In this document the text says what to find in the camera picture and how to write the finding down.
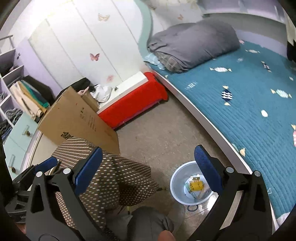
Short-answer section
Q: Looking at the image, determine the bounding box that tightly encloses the trash inside bin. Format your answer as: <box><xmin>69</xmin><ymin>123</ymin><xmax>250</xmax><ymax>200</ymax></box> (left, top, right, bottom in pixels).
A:
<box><xmin>185</xmin><ymin>174</ymin><xmax>209</xmax><ymax>199</ymax></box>

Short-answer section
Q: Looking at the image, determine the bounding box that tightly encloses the light blue trash bin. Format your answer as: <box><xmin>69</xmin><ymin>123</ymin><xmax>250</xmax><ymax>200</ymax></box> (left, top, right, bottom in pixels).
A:
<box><xmin>170</xmin><ymin>161</ymin><xmax>214</xmax><ymax>206</ymax></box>

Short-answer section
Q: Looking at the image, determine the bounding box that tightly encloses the right hand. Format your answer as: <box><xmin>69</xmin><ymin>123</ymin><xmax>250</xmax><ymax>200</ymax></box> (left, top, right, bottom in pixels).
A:
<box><xmin>158</xmin><ymin>230</ymin><xmax>176</xmax><ymax>241</ymax></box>

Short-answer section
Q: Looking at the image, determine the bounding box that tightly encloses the mint drawer cabinet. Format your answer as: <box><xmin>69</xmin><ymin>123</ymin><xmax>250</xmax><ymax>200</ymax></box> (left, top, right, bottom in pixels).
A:
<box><xmin>4</xmin><ymin>113</ymin><xmax>38</xmax><ymax>179</ymax></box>

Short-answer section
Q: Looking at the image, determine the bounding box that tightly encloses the brown polka dot tablecloth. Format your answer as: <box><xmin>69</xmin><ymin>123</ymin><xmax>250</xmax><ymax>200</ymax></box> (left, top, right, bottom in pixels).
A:
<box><xmin>52</xmin><ymin>137</ymin><xmax>159</xmax><ymax>230</ymax></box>

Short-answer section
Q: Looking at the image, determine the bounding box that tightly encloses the grey trouser leg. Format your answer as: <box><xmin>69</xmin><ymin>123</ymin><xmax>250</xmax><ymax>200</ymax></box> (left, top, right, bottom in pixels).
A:
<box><xmin>106</xmin><ymin>206</ymin><xmax>175</xmax><ymax>240</ymax></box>

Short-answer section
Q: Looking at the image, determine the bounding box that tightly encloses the large cardboard box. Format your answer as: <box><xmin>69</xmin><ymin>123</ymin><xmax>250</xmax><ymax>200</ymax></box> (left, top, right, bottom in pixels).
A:
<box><xmin>38</xmin><ymin>87</ymin><xmax>120</xmax><ymax>155</ymax></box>

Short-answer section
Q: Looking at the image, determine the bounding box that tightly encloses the bed with teal quilt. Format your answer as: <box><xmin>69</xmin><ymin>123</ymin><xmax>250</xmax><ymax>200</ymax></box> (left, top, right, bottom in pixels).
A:
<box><xmin>138</xmin><ymin>0</ymin><xmax>296</xmax><ymax>232</ymax></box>

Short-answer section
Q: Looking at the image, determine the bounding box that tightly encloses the white plastic bag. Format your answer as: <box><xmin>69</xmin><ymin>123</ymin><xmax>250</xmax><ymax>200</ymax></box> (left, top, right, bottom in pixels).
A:
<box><xmin>90</xmin><ymin>84</ymin><xmax>113</xmax><ymax>103</ymax></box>

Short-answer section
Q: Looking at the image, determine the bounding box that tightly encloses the red covered bench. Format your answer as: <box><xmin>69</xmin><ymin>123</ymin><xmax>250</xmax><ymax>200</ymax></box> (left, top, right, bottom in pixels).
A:
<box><xmin>98</xmin><ymin>72</ymin><xmax>168</xmax><ymax>129</ymax></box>

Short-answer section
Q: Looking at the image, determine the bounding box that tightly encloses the folded grey duvet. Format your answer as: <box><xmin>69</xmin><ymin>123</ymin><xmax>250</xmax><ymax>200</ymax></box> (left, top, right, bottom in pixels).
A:
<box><xmin>147</xmin><ymin>18</ymin><xmax>240</xmax><ymax>73</ymax></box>

